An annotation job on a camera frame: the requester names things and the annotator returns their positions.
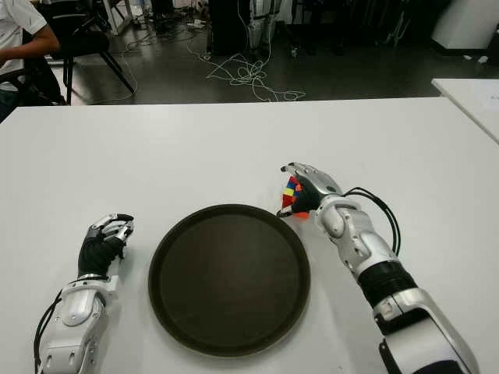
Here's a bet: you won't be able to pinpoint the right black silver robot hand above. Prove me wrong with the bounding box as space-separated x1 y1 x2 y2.
275 161 345 218

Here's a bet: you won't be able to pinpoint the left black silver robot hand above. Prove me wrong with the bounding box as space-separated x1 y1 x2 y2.
76 213 136 276

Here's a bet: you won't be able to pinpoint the multicoloured Rubik's cube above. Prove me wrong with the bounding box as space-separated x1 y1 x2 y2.
278 175 311 223

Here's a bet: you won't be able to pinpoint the dark brown round plate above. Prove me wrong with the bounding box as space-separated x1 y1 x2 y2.
147 203 312 348

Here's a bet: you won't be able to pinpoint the black wheeled equipment rack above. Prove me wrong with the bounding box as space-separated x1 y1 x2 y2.
280 0 430 58

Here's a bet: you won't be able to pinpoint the black office armchair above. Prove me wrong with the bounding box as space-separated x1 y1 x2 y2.
0 58 67 106

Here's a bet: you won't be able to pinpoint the white side table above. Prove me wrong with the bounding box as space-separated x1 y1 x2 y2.
431 78 499 143

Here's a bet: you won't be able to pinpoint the black cabinet on casters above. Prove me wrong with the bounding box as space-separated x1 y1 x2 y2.
208 0 253 58

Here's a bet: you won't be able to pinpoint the black four-legged chair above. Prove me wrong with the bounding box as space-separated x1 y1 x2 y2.
38 0 136 105

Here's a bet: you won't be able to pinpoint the white machine housing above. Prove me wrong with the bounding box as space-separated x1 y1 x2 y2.
430 0 499 50

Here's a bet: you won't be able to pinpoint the seated person in white shirt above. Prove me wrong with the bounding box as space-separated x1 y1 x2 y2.
0 0 62 122

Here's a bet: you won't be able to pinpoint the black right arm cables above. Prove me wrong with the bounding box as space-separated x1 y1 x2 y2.
345 186 402 256

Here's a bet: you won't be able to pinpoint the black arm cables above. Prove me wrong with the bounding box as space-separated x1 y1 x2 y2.
33 290 63 371
345 186 402 256

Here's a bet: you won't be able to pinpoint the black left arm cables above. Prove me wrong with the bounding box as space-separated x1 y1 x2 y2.
33 290 63 371

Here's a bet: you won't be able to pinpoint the tangled white floor cable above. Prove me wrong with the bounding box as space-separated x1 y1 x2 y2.
186 34 307 103

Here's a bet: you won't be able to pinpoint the white desk frame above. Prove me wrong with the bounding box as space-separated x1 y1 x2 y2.
107 0 140 36

